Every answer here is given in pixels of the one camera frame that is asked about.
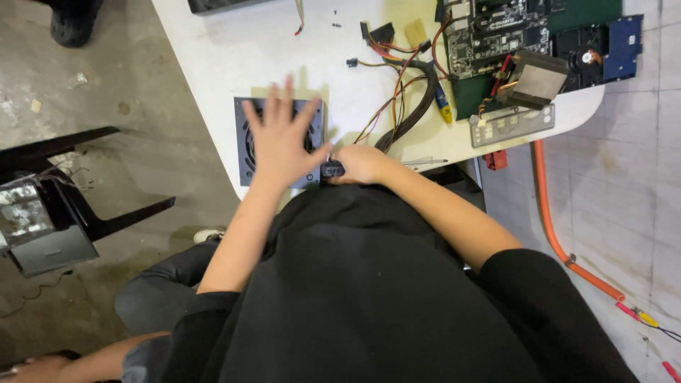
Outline orange red yellow wire bundle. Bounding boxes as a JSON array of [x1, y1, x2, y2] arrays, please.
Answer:
[[353, 32, 453, 145]]

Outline blue yellow screwdriver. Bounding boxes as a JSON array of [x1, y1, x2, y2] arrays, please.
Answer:
[[433, 80, 454, 124]]

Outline black flat power connector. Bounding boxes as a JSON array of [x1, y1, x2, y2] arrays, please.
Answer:
[[360, 22, 396, 48]]

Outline person's right hand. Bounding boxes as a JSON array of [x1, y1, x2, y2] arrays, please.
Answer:
[[328, 145, 393, 186]]

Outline black sleeved cable bundle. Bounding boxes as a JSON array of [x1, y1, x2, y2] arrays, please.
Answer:
[[373, 59, 440, 155]]

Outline person's left hand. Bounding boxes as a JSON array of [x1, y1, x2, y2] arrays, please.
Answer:
[[242, 76, 334, 188]]

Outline pink yellow wire connectors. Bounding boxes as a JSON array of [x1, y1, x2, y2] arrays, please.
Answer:
[[615, 301, 681, 344]]

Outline person's black shirt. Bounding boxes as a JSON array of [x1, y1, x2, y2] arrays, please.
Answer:
[[160, 166, 642, 383]]

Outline person's grey trouser leg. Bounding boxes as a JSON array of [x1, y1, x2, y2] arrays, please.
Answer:
[[114, 238, 241, 337]]

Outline blue circuit board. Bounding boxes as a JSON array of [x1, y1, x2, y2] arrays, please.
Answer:
[[603, 14, 644, 83]]

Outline beige flat piece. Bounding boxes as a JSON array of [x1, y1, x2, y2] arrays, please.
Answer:
[[404, 18, 428, 49]]

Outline black hard drive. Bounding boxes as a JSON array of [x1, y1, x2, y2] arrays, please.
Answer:
[[552, 24, 610, 92]]

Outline black rubber wheel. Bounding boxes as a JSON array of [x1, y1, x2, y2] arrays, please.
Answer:
[[31, 0, 105, 49]]

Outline green work mat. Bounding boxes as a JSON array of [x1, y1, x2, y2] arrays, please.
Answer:
[[436, 0, 623, 121]]

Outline orange hose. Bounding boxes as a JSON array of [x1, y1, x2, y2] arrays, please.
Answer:
[[531, 139, 626, 303]]

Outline black computer motherboard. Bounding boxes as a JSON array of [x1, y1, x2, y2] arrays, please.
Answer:
[[441, 0, 566, 82]]

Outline grey power supply unit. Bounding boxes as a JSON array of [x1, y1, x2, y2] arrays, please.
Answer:
[[234, 97, 326, 190]]

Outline thin black floor cable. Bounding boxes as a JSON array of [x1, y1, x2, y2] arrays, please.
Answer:
[[0, 269, 75, 321]]

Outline thin silver metal tool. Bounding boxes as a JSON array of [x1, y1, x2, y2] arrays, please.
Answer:
[[401, 157, 449, 168]]

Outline silver port shield plate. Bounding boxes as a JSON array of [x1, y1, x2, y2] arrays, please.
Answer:
[[469, 104, 556, 149]]

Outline metal heatsink cooler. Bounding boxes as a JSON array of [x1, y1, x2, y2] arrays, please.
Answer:
[[495, 50, 570, 111]]

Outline white shoe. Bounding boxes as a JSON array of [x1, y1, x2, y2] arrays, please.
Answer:
[[193, 229, 226, 245]]

